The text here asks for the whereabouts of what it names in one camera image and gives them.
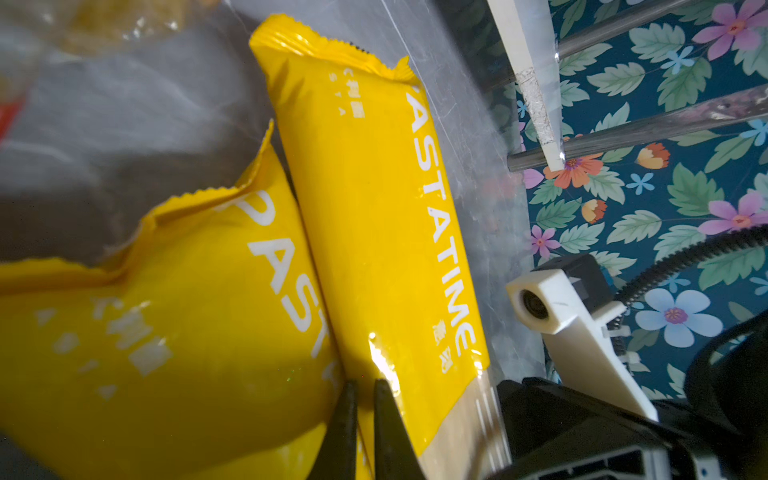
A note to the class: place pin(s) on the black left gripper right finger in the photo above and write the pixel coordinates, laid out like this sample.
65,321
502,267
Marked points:
394,456

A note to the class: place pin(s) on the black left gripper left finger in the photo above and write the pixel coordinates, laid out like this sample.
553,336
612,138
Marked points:
337,456

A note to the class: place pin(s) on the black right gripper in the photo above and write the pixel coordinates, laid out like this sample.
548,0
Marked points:
555,432

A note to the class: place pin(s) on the yellow spaghetti bag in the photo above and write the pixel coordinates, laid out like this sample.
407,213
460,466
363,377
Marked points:
375,198
202,350

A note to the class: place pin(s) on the white two-tier shelf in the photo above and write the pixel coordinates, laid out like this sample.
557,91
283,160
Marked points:
485,164

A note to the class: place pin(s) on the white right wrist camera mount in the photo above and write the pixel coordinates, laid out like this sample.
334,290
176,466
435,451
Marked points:
569,301

